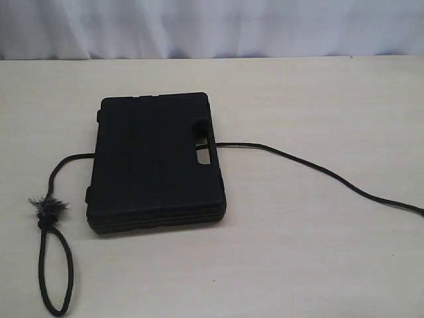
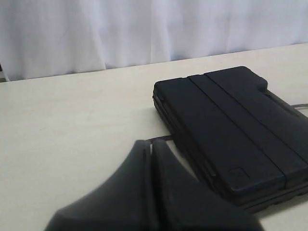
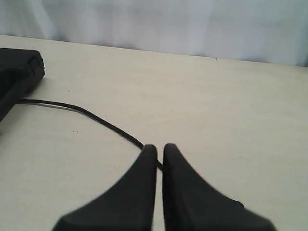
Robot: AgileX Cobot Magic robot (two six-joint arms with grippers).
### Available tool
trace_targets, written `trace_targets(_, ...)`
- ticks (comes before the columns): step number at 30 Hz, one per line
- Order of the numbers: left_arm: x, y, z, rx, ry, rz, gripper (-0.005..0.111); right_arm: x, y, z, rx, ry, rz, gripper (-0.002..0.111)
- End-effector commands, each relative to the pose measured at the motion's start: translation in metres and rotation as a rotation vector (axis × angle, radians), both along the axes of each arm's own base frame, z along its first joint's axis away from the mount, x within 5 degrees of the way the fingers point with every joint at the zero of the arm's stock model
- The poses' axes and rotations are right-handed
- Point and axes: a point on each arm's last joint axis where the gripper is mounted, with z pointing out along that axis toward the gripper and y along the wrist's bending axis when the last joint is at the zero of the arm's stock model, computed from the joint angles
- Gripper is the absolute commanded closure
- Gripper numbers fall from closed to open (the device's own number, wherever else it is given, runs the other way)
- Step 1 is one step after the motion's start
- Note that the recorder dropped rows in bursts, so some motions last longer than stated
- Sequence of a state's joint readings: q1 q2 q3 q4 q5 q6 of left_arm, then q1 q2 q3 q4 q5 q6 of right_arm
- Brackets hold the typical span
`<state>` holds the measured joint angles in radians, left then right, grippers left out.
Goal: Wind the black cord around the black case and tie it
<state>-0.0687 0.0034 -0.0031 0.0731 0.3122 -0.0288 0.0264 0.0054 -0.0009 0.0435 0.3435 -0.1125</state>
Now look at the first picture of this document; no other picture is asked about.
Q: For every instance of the black plastic carrying case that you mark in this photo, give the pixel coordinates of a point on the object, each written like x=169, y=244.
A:
x=155, y=164

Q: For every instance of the white backdrop curtain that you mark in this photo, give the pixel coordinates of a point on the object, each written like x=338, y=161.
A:
x=82, y=30

